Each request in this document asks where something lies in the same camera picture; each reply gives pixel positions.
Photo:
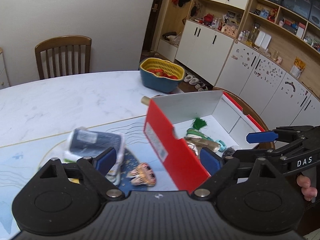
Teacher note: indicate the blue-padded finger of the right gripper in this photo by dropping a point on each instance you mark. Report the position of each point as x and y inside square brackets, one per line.
[259, 137]
[297, 146]

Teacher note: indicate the yellow small carton box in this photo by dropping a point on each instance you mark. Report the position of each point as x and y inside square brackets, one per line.
[74, 180]

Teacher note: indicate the navy white wipes pack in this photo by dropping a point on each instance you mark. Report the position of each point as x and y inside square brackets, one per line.
[82, 142]

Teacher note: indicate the wooden roller handle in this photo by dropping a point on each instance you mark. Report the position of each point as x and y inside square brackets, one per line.
[145, 100]

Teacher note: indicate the silver foil snack pouch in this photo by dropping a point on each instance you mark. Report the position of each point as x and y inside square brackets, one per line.
[196, 145]

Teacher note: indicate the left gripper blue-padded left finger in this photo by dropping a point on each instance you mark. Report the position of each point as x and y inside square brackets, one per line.
[94, 171]

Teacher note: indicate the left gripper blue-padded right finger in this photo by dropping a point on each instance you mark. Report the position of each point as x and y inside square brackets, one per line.
[222, 173]

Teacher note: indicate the black items plastic bag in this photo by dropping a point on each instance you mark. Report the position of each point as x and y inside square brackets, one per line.
[228, 152]

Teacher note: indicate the red cardboard shoe box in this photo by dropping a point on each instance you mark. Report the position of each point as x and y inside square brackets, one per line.
[179, 126]

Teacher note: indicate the brown wooden chair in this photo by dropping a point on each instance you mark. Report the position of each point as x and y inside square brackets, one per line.
[63, 56]

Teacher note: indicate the person's right hand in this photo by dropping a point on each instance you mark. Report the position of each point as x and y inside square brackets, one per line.
[307, 190]

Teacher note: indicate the yellow and blue colander basket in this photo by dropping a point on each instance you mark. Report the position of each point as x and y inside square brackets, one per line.
[161, 75]

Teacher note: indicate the teal pencil sharpener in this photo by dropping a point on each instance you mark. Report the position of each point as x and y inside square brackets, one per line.
[222, 145]

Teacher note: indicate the white wall cabinet unit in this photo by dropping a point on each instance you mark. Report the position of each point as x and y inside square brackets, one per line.
[264, 51]

